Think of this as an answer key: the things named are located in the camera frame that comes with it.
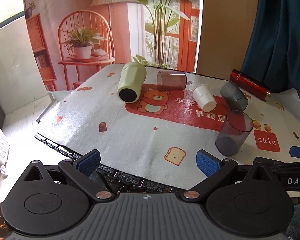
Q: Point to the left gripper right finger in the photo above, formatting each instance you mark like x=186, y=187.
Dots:
x=218, y=172

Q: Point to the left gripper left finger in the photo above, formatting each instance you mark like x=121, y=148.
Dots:
x=78, y=173

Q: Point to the clear purple plastic cup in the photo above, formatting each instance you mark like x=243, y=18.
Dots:
x=235, y=130

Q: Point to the dark grey translucent cup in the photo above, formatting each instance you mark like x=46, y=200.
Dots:
x=233, y=96

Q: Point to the white paper cup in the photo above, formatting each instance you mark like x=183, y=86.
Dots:
x=204, y=98

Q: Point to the pink translucent cup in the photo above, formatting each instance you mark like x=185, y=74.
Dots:
x=171, y=80

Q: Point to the living room backdrop poster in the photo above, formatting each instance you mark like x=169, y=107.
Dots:
x=73, y=39

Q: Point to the black table edge trim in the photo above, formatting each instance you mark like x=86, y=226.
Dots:
x=116, y=180

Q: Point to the white cartoon print tablecloth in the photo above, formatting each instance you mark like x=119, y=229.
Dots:
x=156, y=138

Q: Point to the red metal thermos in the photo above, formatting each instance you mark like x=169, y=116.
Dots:
x=250, y=85

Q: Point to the teal blue curtain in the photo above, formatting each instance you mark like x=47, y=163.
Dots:
x=273, y=54

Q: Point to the light green tumbler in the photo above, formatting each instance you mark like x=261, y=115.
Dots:
x=133, y=75

